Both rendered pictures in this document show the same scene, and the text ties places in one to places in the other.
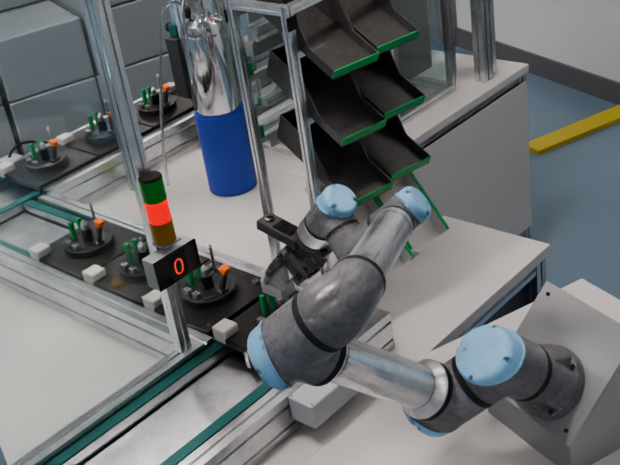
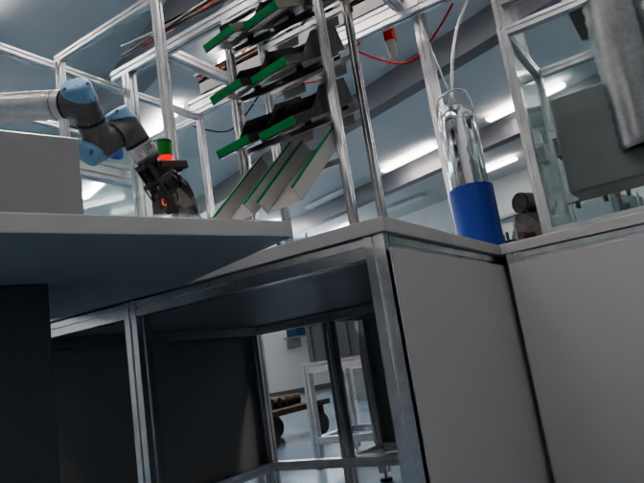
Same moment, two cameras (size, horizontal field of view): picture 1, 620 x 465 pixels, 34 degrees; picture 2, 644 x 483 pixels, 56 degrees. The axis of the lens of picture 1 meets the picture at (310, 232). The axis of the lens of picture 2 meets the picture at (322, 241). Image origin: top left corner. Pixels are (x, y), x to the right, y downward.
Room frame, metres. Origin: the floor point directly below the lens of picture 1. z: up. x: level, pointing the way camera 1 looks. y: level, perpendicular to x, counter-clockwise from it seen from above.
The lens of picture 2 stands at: (1.94, -1.70, 0.60)
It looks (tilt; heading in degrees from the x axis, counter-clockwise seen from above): 11 degrees up; 76
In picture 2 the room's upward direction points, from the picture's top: 9 degrees counter-clockwise
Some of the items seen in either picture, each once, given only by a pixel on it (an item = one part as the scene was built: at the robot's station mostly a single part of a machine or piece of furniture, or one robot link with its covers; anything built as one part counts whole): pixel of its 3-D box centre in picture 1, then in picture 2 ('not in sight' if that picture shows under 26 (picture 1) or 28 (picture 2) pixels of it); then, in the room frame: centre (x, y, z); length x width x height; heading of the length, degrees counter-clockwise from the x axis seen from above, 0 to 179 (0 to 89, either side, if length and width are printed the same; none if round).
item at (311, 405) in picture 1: (333, 386); not in sight; (1.78, 0.00, 0.93); 0.21 x 0.07 x 0.06; 134
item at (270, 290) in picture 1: (273, 278); (191, 215); (2.00, 0.10, 1.09); 0.08 x 0.04 x 0.07; 44
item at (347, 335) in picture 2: not in sight; (364, 334); (3.03, 1.97, 0.73); 0.62 x 0.42 x 0.23; 134
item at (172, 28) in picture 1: (182, 58); not in sight; (3.36, 0.34, 1.18); 0.07 x 0.07 x 0.26; 44
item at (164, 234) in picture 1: (162, 230); not in sight; (1.94, 0.31, 1.29); 0.05 x 0.05 x 0.05
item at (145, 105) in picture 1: (154, 97); not in sight; (3.49, 0.47, 1.01); 0.24 x 0.24 x 0.13; 44
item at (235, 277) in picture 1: (206, 279); not in sight; (2.18, 0.27, 1.01); 0.24 x 0.24 x 0.13; 44
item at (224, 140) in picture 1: (226, 148); (477, 224); (2.98, 0.22, 1.00); 0.16 x 0.16 x 0.27
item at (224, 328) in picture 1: (225, 331); not in sight; (1.99, 0.23, 0.97); 0.05 x 0.05 x 0.04; 44
